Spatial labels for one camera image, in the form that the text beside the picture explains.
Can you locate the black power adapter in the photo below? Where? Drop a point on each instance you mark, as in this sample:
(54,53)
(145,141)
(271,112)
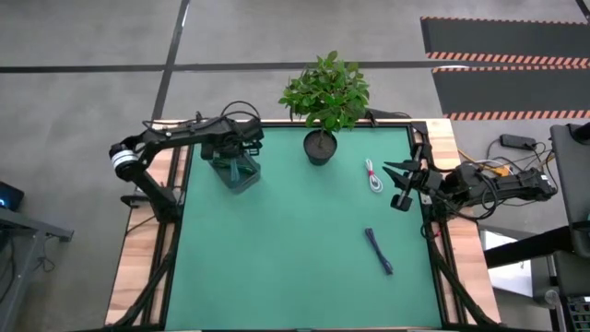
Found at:
(518,141)

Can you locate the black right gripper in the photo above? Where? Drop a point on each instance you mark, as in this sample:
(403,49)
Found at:
(426,182)

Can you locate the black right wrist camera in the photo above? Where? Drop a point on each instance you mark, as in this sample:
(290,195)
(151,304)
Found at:
(401,202)

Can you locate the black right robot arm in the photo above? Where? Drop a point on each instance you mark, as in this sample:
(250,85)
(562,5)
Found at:
(507,184)

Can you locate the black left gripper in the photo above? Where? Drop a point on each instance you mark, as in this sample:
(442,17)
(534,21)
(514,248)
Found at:
(230,145)

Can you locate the clear plastic bin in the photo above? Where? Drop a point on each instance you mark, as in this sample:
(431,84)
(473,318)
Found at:
(246,182)

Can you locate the black mat orange striped edge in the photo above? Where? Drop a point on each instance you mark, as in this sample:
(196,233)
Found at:
(511,92)
(507,37)

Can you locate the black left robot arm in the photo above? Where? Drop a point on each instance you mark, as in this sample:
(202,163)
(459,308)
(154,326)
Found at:
(138,157)

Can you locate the green potted plant black pot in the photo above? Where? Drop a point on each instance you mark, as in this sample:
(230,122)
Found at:
(327,92)

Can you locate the grey side desk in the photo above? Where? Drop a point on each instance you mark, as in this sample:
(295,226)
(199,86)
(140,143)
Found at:
(23,258)

